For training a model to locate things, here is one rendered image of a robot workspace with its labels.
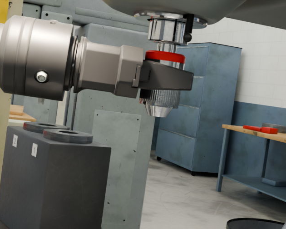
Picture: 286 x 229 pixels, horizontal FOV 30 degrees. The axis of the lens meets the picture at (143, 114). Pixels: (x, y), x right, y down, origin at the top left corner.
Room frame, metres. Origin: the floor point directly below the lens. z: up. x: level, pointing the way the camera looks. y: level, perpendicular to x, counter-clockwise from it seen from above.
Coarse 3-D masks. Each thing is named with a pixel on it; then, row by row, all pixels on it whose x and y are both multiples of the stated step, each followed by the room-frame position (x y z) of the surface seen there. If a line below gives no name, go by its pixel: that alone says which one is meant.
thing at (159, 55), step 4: (148, 52) 0.60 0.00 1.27; (152, 52) 0.60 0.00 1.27; (156, 52) 0.59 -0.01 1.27; (160, 52) 0.59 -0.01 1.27; (164, 52) 0.59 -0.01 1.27; (168, 52) 0.59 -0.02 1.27; (148, 56) 0.60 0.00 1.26; (152, 56) 0.60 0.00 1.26; (156, 56) 0.59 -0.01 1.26; (160, 56) 0.59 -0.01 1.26; (164, 56) 0.59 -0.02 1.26; (168, 56) 0.59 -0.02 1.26; (172, 56) 0.59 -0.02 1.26; (176, 56) 0.59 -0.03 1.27; (180, 56) 0.60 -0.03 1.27; (184, 56) 0.61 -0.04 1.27; (168, 60) 0.59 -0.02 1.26; (172, 60) 0.59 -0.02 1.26; (176, 60) 0.60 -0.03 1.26; (180, 60) 0.60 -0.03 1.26; (184, 60) 0.61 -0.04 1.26
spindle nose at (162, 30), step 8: (152, 24) 0.60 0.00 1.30; (160, 24) 0.59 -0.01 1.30; (168, 24) 0.59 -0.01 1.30; (176, 24) 0.59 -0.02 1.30; (184, 24) 0.60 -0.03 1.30; (152, 32) 0.60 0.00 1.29; (160, 32) 0.59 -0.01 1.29; (168, 32) 0.59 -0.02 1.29; (176, 32) 0.59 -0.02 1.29; (152, 40) 0.61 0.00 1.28; (160, 40) 0.59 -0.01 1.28; (168, 40) 0.59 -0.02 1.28; (176, 40) 0.59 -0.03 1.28
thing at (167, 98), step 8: (168, 64) 0.59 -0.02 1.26; (176, 64) 0.60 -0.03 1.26; (184, 64) 0.61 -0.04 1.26; (144, 96) 0.60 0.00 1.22; (152, 96) 0.59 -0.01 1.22; (160, 96) 0.59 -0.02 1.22; (168, 96) 0.59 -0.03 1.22; (176, 96) 0.60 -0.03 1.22; (144, 104) 0.60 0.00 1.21; (152, 104) 0.59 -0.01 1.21; (160, 104) 0.59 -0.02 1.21; (168, 104) 0.59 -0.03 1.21; (176, 104) 0.60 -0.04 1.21
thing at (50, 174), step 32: (32, 128) 0.99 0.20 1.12; (64, 128) 1.01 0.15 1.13; (32, 160) 0.92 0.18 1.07; (64, 160) 0.88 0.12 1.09; (96, 160) 0.91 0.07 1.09; (0, 192) 1.04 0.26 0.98; (32, 192) 0.90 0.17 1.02; (64, 192) 0.89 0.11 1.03; (96, 192) 0.92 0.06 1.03; (32, 224) 0.89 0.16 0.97; (64, 224) 0.89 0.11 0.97; (96, 224) 0.92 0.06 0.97
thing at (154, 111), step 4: (148, 108) 0.60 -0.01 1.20; (152, 108) 0.60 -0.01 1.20; (156, 108) 0.60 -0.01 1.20; (160, 108) 0.60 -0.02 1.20; (164, 108) 0.60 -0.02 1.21; (168, 108) 0.60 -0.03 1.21; (148, 112) 0.61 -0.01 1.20; (152, 112) 0.60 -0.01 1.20; (156, 112) 0.60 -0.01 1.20; (160, 112) 0.60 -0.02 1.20; (164, 112) 0.60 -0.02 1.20; (168, 112) 0.61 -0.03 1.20; (156, 116) 0.61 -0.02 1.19; (160, 116) 0.60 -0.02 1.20; (164, 116) 0.61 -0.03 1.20
